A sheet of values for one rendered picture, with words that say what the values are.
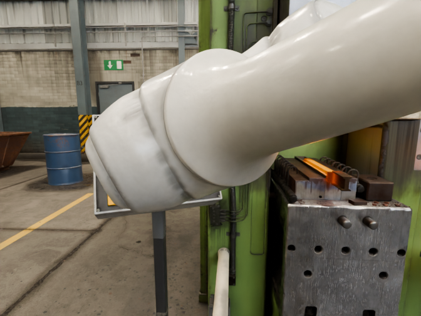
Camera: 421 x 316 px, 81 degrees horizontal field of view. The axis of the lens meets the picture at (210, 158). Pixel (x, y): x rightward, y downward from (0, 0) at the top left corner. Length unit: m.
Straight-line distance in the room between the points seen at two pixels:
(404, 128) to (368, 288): 0.58
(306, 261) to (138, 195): 0.81
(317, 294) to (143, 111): 0.92
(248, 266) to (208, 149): 1.03
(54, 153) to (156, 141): 4.91
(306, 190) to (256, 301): 0.58
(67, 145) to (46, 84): 3.61
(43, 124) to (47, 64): 1.61
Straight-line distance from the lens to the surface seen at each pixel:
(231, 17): 1.02
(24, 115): 8.76
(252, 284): 1.22
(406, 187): 1.22
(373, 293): 1.08
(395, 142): 1.16
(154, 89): 0.19
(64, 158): 5.04
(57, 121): 8.19
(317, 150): 1.41
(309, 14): 0.27
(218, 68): 0.17
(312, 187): 0.92
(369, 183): 0.98
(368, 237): 0.97
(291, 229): 0.88
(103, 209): 0.68
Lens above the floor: 1.19
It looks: 9 degrees down
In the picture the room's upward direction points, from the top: straight up
